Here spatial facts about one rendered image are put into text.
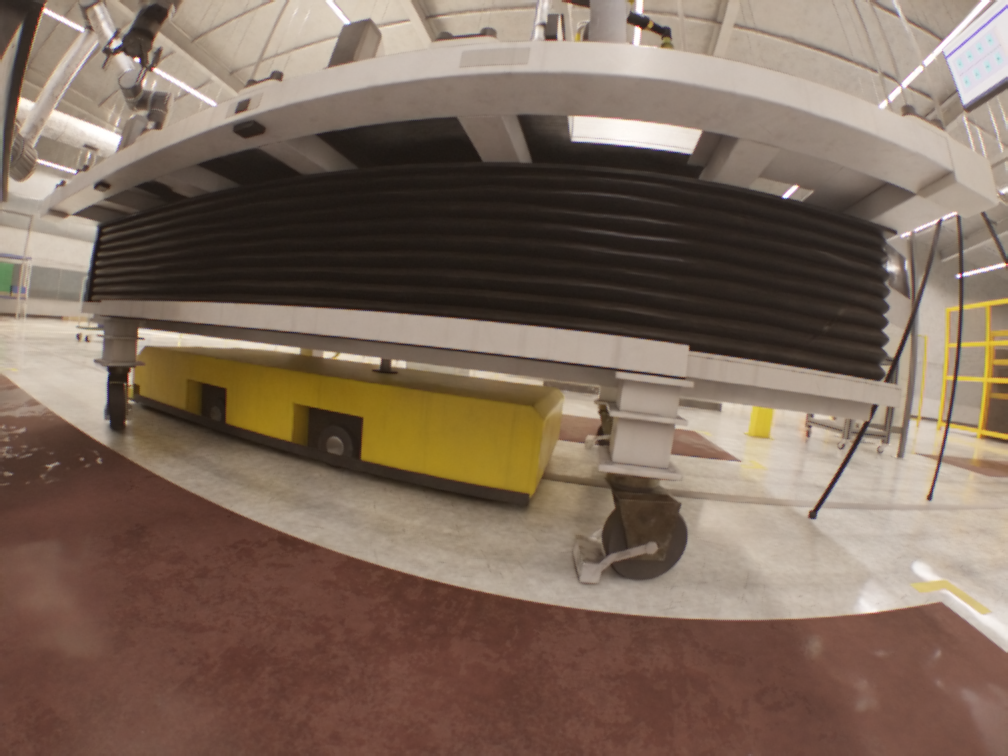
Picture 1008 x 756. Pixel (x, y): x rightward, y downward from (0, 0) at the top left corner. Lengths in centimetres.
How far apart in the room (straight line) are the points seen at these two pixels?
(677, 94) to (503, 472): 84
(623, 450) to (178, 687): 69
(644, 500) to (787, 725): 43
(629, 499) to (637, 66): 66
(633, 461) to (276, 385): 99
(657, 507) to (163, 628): 76
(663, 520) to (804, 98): 71
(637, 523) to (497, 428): 41
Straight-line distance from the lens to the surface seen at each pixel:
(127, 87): 238
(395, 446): 108
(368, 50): 92
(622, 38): 74
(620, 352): 65
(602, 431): 190
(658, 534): 76
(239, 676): 53
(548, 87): 66
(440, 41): 73
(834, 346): 94
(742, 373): 83
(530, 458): 98
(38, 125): 280
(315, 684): 52
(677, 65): 65
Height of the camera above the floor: 38
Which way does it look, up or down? 3 degrees down
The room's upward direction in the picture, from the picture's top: 7 degrees clockwise
